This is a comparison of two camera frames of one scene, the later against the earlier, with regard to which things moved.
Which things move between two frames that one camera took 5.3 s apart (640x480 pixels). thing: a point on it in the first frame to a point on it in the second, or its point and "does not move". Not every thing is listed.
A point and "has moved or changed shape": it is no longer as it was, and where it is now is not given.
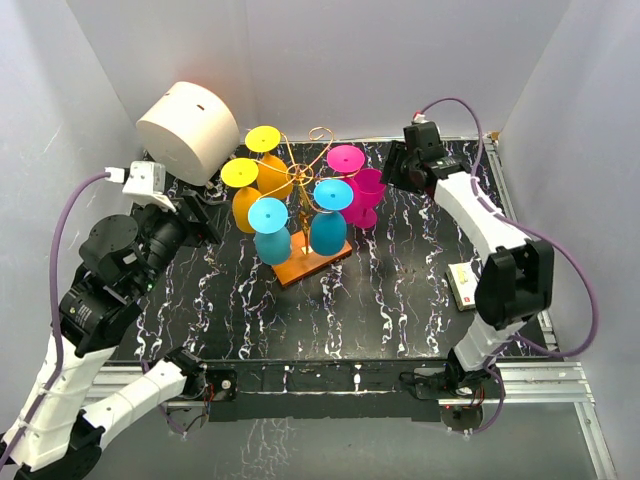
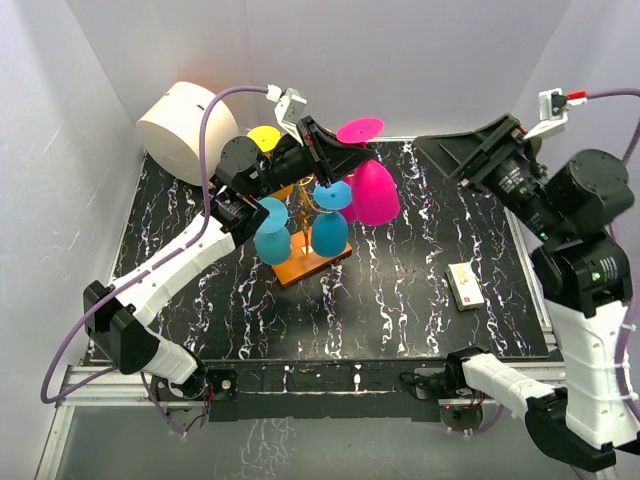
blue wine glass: (268, 216) does not move
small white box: (463, 282) does not move
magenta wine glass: (369, 191) has moved or changed shape
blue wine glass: (328, 229) does not move
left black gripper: (209, 225) to (325, 155)
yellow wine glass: (239, 173) has moved or changed shape
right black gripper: (397, 154) to (474, 154)
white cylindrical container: (191, 132) does not move
